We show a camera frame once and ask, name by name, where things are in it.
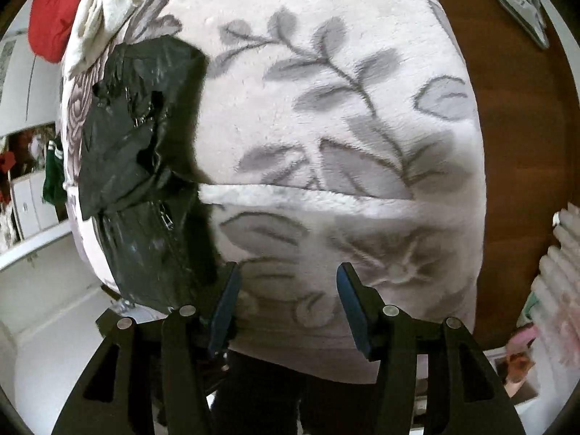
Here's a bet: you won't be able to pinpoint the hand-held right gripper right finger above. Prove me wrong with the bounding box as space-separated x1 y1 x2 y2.
336 262 527 435

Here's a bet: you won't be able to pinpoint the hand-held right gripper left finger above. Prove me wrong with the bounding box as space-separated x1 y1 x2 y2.
51 261 242 435

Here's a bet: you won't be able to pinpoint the black shiny jacket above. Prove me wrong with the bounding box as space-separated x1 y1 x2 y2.
78 35 218 314

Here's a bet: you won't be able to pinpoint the person's dark trouser legs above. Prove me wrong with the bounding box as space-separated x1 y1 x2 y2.
154 349 386 435

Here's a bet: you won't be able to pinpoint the floral plush blanket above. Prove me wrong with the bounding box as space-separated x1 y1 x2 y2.
60 0 486 384

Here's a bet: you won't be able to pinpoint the white radiator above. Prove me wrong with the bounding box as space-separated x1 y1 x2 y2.
528 204 580 349

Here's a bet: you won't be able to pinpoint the green garment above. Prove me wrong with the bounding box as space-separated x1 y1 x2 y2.
42 140 69 206

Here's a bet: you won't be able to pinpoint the white cabinet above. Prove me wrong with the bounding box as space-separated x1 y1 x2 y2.
10 171 69 240

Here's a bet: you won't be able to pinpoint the red cloth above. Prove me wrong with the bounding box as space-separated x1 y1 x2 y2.
27 0 114 63

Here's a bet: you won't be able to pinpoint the pair of grey slippers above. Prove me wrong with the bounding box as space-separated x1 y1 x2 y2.
494 0 551 50

